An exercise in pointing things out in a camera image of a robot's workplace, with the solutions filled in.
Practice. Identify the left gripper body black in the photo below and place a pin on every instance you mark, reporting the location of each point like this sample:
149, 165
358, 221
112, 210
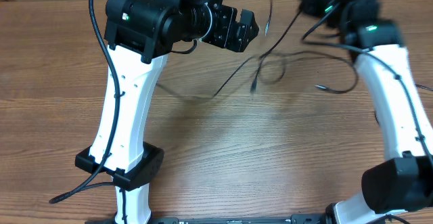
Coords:
218, 33

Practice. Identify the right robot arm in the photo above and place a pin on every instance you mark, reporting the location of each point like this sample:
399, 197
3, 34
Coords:
403, 182

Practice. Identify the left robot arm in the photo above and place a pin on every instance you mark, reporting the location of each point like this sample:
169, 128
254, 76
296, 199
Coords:
138, 38

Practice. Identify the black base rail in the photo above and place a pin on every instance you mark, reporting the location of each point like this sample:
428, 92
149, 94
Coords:
293, 219

